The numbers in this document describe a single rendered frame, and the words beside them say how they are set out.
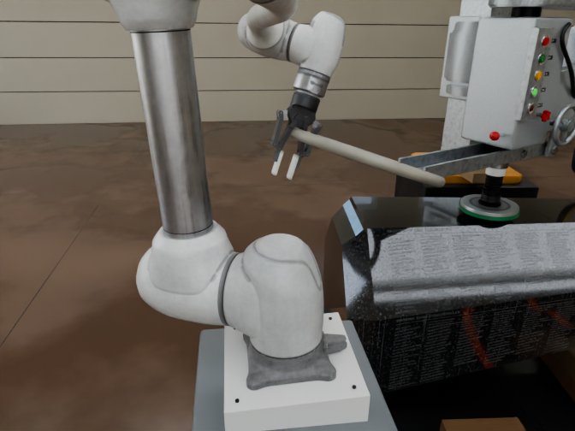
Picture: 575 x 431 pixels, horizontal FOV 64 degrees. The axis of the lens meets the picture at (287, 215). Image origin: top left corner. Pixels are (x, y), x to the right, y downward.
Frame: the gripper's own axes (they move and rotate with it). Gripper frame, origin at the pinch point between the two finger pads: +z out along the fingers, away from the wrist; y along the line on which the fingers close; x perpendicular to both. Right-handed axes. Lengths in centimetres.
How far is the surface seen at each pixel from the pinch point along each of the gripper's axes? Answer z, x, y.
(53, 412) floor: 133, 61, -42
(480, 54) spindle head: -54, 19, 63
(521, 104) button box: -40, 1, 72
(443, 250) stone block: 15, 10, 73
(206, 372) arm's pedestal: 46, -33, -14
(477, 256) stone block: 13, 6, 84
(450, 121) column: -39, 99, 122
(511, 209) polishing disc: -7, 12, 96
